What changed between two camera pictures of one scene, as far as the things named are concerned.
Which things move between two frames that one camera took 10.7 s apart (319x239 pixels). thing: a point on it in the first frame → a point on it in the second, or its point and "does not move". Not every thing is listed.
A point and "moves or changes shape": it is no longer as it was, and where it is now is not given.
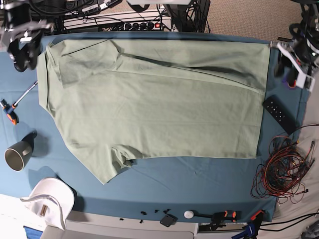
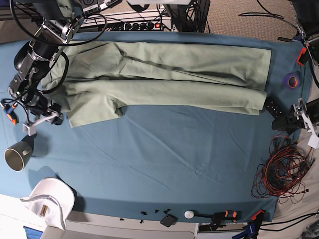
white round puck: (188, 214) does not move
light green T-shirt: (116, 100) moves or changes shape
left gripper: (304, 62) → (297, 117)
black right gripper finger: (34, 50) → (56, 108)
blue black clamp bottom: (252, 227) does not move
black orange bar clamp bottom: (218, 217) does not move
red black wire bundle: (283, 176) does not move
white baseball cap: (52, 199) does not move
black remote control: (281, 114) does not move
